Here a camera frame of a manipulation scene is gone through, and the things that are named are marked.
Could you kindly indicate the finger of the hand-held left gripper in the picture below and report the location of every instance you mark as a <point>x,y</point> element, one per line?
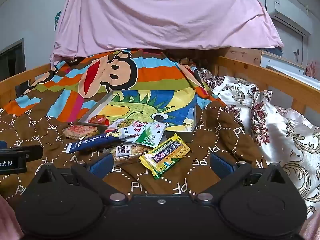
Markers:
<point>3,144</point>
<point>27,152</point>

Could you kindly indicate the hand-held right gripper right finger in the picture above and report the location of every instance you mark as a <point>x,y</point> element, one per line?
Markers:
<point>221,165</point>

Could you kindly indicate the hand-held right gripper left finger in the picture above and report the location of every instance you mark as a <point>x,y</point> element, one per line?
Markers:
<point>101,166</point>

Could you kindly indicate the dark blue snack packet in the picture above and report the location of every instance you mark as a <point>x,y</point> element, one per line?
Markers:
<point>100,141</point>

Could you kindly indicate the clear mixed nut packet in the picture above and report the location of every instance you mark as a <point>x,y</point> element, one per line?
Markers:
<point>130,152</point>

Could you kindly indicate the rice cracker packet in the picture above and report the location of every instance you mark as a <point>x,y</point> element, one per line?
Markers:
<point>78,132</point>

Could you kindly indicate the small red snack packet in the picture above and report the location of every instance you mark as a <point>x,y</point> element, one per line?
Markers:
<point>98,119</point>

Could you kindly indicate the white green pea packet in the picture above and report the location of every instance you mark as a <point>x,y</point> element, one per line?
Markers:
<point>147,135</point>

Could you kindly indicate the yellow green snack packet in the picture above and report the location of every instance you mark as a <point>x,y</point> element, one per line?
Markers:
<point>165,157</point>

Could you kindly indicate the silver box with cartoon drawing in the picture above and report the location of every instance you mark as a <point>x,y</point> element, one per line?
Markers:
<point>150,105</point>

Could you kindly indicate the cartoon monkey printed blanket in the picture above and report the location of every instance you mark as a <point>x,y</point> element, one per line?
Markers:
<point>225,140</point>

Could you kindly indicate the floral satin quilt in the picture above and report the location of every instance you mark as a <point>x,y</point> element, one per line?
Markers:
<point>287,135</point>

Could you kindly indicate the white cabinet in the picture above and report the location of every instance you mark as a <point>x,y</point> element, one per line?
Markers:
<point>280,61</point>

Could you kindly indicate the pink flower decoration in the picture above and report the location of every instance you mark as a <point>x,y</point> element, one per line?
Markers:
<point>311,68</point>

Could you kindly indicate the pink bed sheet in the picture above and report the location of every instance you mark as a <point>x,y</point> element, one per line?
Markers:
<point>162,12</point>

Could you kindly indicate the white air conditioner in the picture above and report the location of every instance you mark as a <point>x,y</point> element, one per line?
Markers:
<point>287,7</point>

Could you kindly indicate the wooden bed frame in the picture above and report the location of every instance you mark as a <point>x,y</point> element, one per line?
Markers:
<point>275,77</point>

